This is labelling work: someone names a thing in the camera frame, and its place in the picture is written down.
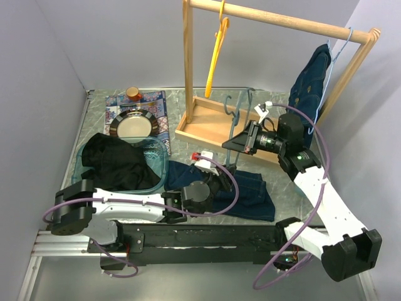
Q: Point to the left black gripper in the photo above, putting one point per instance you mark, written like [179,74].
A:
[224,179]

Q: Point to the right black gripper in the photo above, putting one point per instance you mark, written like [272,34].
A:
[245,142]

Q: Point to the denim garment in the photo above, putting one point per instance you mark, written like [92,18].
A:
[254,201]

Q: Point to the blue denim skirt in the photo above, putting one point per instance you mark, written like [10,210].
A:
[307,91]

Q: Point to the black garment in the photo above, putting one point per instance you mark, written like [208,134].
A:
[116,165]

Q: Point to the light blue wire hanger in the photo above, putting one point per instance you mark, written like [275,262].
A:
[328,76]

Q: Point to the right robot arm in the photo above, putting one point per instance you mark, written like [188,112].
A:
[348,247]

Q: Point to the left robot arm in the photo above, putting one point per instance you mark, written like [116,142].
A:
[82,208]

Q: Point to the yellow plastic hanger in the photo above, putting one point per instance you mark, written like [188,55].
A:
[224,24]

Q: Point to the wooden clothes rack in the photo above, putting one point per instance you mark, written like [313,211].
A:
[207,122]

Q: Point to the patterned blue placemat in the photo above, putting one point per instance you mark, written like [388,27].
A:
[112,109]

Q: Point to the gold fork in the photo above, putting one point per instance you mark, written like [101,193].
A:
[138,105]

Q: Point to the black rimmed plate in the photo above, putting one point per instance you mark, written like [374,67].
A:
[134,123]

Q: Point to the orange cup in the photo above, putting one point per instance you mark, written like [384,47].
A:
[133,94]

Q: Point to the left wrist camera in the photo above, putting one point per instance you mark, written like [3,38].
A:
[206,162]

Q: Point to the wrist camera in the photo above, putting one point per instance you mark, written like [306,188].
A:
[262,109]
[206,162]

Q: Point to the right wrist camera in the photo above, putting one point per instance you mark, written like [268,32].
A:
[262,109]

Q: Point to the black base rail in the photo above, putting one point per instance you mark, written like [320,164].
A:
[149,244]

